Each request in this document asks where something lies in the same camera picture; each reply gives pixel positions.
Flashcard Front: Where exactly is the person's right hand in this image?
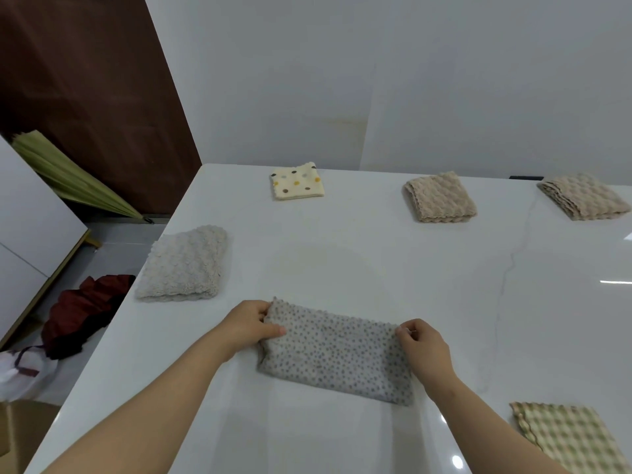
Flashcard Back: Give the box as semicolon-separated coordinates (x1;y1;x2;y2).
394;318;458;396

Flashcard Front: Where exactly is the person's left hand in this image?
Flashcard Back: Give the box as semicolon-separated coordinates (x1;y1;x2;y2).
217;300;287;363

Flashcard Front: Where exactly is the grey fluffy towel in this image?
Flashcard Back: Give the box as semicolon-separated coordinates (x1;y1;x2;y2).
134;224;229;302

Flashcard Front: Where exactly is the grey floral cloth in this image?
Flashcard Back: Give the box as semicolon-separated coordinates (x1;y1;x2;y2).
256;297;415;407

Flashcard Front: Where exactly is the yellow polka dot cloth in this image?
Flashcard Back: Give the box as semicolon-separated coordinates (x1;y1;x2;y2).
269;162;326;201

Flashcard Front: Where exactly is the beige textured towel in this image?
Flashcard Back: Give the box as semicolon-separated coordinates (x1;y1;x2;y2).
537;172;632;222
402;171;479;224

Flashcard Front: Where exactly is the green checked cloth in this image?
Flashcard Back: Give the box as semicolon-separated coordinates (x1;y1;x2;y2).
509;402;629;474

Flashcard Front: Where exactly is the person's left forearm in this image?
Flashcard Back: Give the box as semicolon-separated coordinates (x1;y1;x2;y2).
41;338;233;474

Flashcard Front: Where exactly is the person's right forearm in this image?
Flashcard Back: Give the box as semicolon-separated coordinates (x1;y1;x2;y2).
427;377;569;474

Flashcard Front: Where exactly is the white marble table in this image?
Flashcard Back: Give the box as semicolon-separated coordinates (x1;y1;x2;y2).
24;163;632;474

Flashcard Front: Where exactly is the dark red cloth on floor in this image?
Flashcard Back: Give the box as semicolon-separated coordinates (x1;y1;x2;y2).
41;275;137;360

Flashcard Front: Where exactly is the green folded umbrella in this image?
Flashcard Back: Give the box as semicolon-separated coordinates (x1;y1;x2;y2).
12;130;155;224

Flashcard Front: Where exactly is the white plastic bag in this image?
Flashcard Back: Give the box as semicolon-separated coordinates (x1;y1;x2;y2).
0;346;50;403

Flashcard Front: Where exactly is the white cabinet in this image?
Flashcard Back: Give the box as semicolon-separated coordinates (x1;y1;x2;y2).
0;135;92;349

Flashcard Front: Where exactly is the brown cardboard box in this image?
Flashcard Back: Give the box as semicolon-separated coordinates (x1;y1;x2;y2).
0;400;63;474

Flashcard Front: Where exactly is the dark brown wooden door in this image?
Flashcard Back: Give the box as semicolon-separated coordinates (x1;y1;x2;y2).
0;0;202;215

